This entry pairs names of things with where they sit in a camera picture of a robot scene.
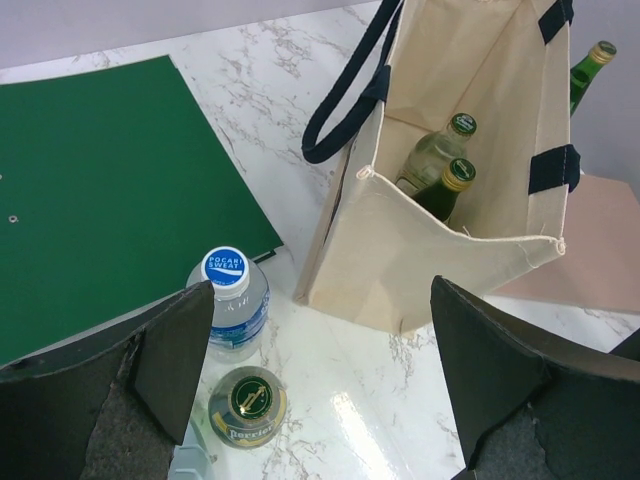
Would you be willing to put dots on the green Perrier bottle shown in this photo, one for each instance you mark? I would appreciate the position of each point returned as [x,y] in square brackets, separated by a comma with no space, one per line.
[247,407]

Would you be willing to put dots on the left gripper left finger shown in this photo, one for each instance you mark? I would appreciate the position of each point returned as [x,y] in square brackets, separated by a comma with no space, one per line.
[111,405]

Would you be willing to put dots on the beige canvas tote bag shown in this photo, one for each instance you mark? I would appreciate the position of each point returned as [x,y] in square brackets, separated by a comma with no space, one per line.
[506,63]

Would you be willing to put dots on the green glass bottle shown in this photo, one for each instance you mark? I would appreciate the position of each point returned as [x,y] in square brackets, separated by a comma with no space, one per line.
[584,72]
[440,198]

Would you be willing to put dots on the blue headphones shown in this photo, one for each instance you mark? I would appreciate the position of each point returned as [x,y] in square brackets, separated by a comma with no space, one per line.
[190,462]

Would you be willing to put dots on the pink board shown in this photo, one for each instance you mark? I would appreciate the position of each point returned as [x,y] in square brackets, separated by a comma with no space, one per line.
[600,267]

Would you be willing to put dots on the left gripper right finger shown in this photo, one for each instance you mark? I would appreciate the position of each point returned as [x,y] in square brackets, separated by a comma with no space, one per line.
[530,404]

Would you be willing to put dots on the clear Chang glass bottle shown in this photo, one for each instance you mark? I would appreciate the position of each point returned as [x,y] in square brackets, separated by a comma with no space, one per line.
[434,151]

